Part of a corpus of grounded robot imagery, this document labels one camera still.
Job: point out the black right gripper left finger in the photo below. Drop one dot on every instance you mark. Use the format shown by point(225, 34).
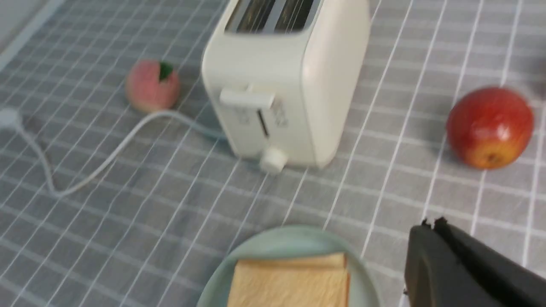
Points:
point(435, 277)

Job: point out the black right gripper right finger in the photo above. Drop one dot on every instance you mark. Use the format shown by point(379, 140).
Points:
point(486, 275)

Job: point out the toast slice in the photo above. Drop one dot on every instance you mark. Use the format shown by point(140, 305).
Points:
point(313, 281)

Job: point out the light green plate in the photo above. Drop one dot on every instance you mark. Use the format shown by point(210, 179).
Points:
point(287, 242)

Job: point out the red apple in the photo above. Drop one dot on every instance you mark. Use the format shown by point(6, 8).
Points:
point(490, 127)

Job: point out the white toaster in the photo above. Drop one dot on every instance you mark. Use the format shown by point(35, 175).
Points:
point(281, 75)

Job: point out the grey checked tablecloth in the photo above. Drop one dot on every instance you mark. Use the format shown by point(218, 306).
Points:
point(152, 228)

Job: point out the pink peach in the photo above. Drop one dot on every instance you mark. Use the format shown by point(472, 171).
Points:
point(152, 85)

